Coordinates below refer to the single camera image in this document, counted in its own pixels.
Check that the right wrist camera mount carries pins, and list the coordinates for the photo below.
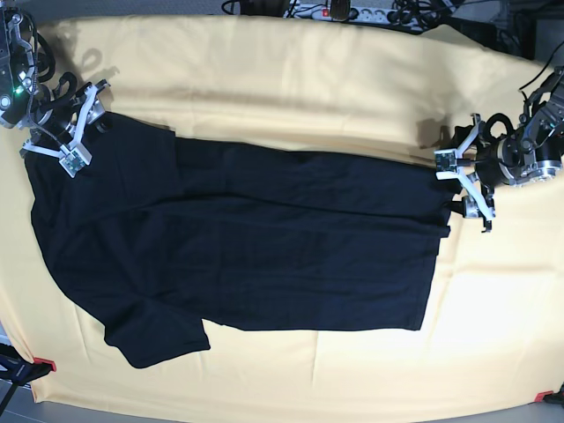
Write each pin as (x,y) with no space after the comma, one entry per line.
(73,155)

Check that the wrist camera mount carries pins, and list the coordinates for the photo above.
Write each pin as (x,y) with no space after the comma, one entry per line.
(451,165)
(73,155)

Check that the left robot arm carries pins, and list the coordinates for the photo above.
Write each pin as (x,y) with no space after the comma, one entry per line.
(538,138)

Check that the left red black clamp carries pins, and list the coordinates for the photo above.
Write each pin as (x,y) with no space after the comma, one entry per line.
(16,369)

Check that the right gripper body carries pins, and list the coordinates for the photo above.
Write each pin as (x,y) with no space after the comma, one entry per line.
(64,117)

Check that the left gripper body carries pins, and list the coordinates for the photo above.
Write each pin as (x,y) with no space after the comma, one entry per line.
(486,156)

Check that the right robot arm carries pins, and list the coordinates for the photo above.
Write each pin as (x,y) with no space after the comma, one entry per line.
(27,64)

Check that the yellow table cloth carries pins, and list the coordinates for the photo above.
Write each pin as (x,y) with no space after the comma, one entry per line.
(493,332)

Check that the white power strip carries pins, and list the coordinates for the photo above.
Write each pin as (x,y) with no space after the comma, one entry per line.
(373,16)

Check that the dark navy T-shirt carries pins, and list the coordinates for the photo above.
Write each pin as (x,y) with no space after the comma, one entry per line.
(160,234)

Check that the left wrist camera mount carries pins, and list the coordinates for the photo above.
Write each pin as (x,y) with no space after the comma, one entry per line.
(451,165)

